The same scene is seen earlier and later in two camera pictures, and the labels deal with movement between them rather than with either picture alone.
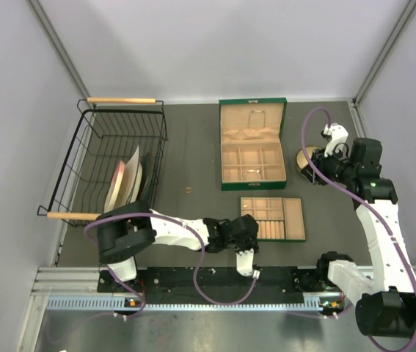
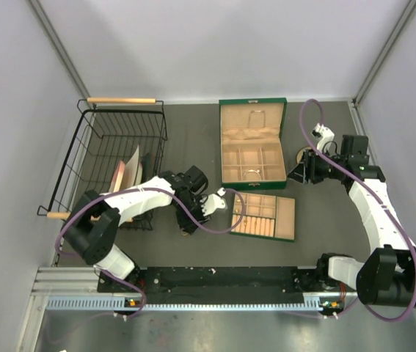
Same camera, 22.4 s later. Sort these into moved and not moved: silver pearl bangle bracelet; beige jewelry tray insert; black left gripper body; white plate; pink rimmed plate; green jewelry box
Moved: black left gripper body; beige jewelry tray insert
Not moved: pink rimmed plate; white plate; silver pearl bangle bracelet; green jewelry box
